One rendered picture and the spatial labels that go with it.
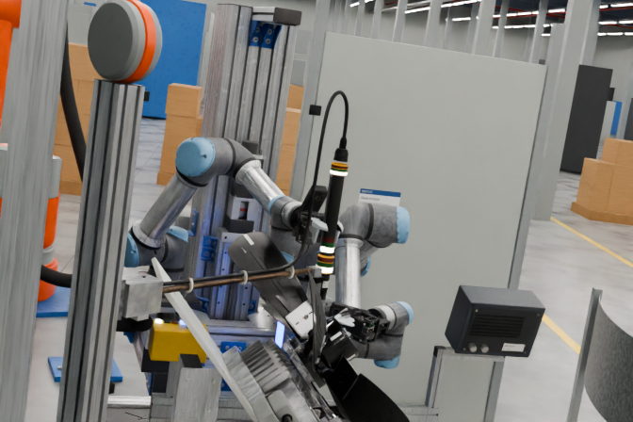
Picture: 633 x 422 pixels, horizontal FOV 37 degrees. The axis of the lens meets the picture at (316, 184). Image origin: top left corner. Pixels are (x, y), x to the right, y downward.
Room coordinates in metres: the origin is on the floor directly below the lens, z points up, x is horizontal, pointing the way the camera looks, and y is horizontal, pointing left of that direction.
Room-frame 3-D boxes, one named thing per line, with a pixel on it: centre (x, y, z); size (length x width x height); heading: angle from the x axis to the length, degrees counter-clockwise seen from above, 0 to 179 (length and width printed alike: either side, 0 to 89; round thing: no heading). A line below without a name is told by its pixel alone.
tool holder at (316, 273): (2.34, -0.05, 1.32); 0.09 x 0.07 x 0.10; 141
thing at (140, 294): (1.86, 0.34, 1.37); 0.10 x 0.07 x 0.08; 141
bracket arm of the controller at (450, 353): (2.87, -0.56, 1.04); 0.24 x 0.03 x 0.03; 106
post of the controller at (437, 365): (2.84, -0.46, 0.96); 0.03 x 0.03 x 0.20; 16
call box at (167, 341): (2.61, 0.33, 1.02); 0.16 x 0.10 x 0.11; 106
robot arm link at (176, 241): (3.05, 0.46, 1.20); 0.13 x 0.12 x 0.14; 143
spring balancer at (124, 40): (1.79, 0.40, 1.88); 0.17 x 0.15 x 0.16; 16
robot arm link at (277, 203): (2.60, 0.07, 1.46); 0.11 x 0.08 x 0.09; 26
